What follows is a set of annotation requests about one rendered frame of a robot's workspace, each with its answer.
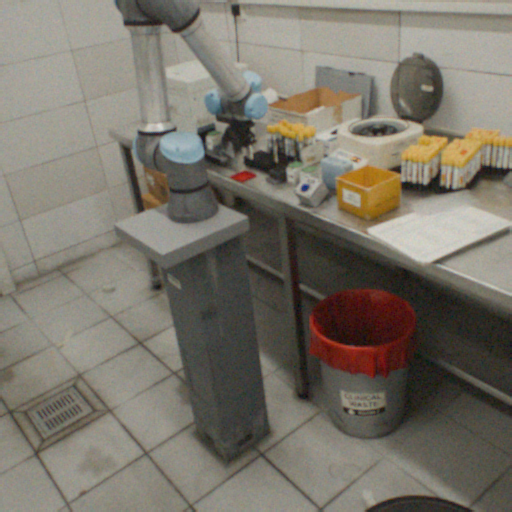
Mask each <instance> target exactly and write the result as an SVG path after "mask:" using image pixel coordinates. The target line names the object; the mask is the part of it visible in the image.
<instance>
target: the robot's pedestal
mask: <svg viewBox="0 0 512 512"><path fill-rule="evenodd" d="M160 268H161V273H162V277H163V282H165V286H166V291H167V295H168V301H169V305H170V310H171V314H172V319H173V323H174V329H175V333H176V338H177V342H178V347H179V351H180V357H181V361H182V366H183V370H184V375H185V379H186V385H187V389H188V394H189V398H190V404H191V408H192V413H193V417H194V421H195V427H196V433H197V434H198V435H199V436H200V437H201V438H202V439H203V440H204V441H205V443H206V444H207V445H209V446H210V447H211V448H212V449H213V450H214V451H215V452H216V453H217V454H218V455H219V456H220V457H221V458H222V459H223V460H224V462H225V463H227V464H228V463H230V462H231V460H233V459H235V458H236V457H238V456H239V455H241V454H242V453H244V452H245V451H246V450H248V449H249V448H251V447H252V446H254V445H255V443H256V442H258V441H260V440H262V439H263V438H265V437H266V436H267V435H269V434H270V433H271V431H270V425H269V418H268V410H267V402H266V395H265V388H264V379H263V372H262V365H261V361H260V357H259V349H258V342H257V335H256V327H255V320H254V312H253V305H252V297H251V290H250V282H249V275H248V268H247V260H246V252H245V245H244V238H243V234H241V235H239V236H237V237H234V238H232V239H230V240H228V241H225V242H223V243H221V244H218V245H216V246H214V247H212V248H210V249H208V250H205V251H203V252H201V253H199V254H197V255H195V256H192V257H189V258H187V259H185V260H183V261H181V262H179V263H177V265H174V266H172V267H170V268H168V269H165V268H162V267H161V266H160Z"/></svg>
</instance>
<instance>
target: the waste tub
mask: <svg viewBox="0 0 512 512"><path fill-rule="evenodd" d="M401 176H402V174H398V173H395V172H392V171H389V170H386V169H383V168H380V167H377V166H373V165H370V164H366V165H364V166H362V167H359V168H357V169H354V170H352V171H351V172H348V173H346V174H343V175H341V176H339V177H336V178H335V179H336V187H337V208H338V209H340V210H342V211H345V212H347V213H349V214H351V215H354V216H357V217H359V218H362V219H364V220H366V221H370V220H372V219H374V218H376V217H378V216H382V215H384V214H386V213H388V212H390V211H392V210H394V209H396V208H399V207H400V185H401Z"/></svg>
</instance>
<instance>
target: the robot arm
mask: <svg viewBox="0 0 512 512"><path fill-rule="evenodd" d="M114 3H115V6H116V8H117V10H118V11H119V12H120V13H121V14H122V19H123V27H124V28H126V29H127V30H128V31H129V32H130V35H131V43H132V52H133V61H134V70H135V73H136V79H137V89H138V97H139V107H140V115H141V122H140V123H139V125H138V126H137V135H136V137H135V138H134V141H133V152H134V155H135V157H136V159H137V160H138V161H139V162H140V163H141V164H143V165H145V166H146V167H148V168H150V169H153V170H156V172H158V173H161V174H163V175H166V178H168V183H169V188H170V197H169V205H168V214H169V218H170V219H171V220H172V221H174V222H177V223H196V222H201V221H204V220H207V219H209V218H211V217H213V216H214V215H216V214H217V212H218V210H219V208H218V202H217V200H216V198H215V195H214V193H213V191H212V190H211V188H210V186H209V181H208V175H207V169H206V161H205V155H204V153H205V151H204V147H203V144H202V141H201V138H200V137H199V136H198V135H196V134H194V133H192V132H187V131H185V132H183V131H177V124H176V123H173V122H172V121H171V118H170V110H169V100H168V88H167V77H166V66H165V55H164V43H162V31H163V29H164V27H165V26H168V28H169V29H170V30H171V32H172V33H173V34H179V36H180V37H181V38H182V40H183V42H184V43H185V44H187V46H188V47H189V48H190V50H191V51H192V52H193V53H194V55H195V56H196V58H197V60H198V61H199V62H200V63H201V65H202V66H203V67H204V69H205V70H206V71H208V72H209V75H210V76H211V77H212V79H213V80H214V81H215V83H216V84H217V85H218V86H219V88H214V90H211V91H208V92H207V93H206V96H205V105H206V108H207V110H208V111H209V112H210V113H211V114H212V116H215V117H216V122H220V123H224V124H228V126H227V127H226V128H225V131H224V133H223V134H222V138H221V145H222V148H223V151H224V153H225V155H226V156H227V157H232V158H235V153H234V152H236V153H238V154H239V155H241V156H242V155H243V150H242V148H243V147H245V148H247V147H250V145H251V146H252V145H253V141H254V137H255V134H254V133H253V132H252V131H251V130H250V128H251V127H254V125H255V123H254V122H253V121H252V119H253V120H259V119H262V118H263V117H264V116H265V115H266V113H267V110H268V101H267V99H266V97H265V96H263V95H261V94H259V93H261V90H262V83H263V80H262V78H261V77H259V76H258V75H257V74H256V73H254V71H250V70H247V71H243V73H241V71H240V70H239V68H238V67H237V65H236V64H235V63H234V61H232V60H231V59H230V57H229V56H228V53H227V52H226V51H225V49H224V48H223V47H222V45H221V44H220V42H219V41H218V40H217V37H216V36H215V34H214V33H213V32H212V30H210V29H209V28H208V26H207V25H206V22H205V21H204V20H203V18H202V17H201V8H200V7H199V5H198V4H197V2H196V1H195V0H114ZM252 136H253V140H252V142H251V139H252Z"/></svg>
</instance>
